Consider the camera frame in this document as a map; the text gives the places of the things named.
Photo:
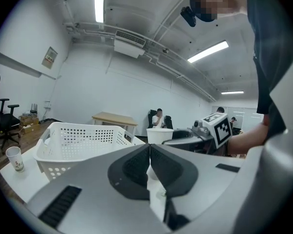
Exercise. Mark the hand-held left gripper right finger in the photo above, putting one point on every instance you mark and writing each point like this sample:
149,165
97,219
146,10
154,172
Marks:
205,179

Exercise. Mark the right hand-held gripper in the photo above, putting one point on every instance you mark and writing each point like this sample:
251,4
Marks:
219,130

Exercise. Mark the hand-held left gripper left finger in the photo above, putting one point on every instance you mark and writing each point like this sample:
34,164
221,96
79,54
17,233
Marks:
100,191

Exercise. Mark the white plastic basket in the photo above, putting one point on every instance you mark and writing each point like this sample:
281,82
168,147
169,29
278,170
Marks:
88,145

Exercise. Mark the person's right forearm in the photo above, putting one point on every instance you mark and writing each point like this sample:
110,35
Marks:
249,138

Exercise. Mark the printed paper cup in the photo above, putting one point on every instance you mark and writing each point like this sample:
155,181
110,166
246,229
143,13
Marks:
15,160

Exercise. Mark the black office chair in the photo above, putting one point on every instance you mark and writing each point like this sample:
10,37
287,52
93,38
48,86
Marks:
5,123
151,118
168,122

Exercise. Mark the ceiling light strip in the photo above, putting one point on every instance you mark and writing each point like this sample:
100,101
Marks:
99,1
232,92
207,51

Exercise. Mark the wooden-top desk with white legs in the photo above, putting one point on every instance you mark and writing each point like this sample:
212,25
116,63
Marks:
114,118

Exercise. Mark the white ceiling pipes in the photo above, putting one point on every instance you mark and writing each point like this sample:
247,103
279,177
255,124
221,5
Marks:
161,62

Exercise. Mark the cardboard boxes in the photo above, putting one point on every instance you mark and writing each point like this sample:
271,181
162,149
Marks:
29,123

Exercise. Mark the black router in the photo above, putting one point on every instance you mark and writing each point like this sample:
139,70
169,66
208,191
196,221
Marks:
34,108

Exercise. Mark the white air conditioner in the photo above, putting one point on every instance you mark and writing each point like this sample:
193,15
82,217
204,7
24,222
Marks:
129,44

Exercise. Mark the person's black shirt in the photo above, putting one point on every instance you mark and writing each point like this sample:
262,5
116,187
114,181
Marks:
271,45

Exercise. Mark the ceiling security camera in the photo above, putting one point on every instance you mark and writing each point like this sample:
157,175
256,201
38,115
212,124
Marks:
165,50

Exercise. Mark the black head camera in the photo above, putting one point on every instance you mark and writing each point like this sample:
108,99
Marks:
188,16

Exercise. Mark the wall electrical panel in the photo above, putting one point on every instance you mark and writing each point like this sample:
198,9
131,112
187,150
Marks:
49,57

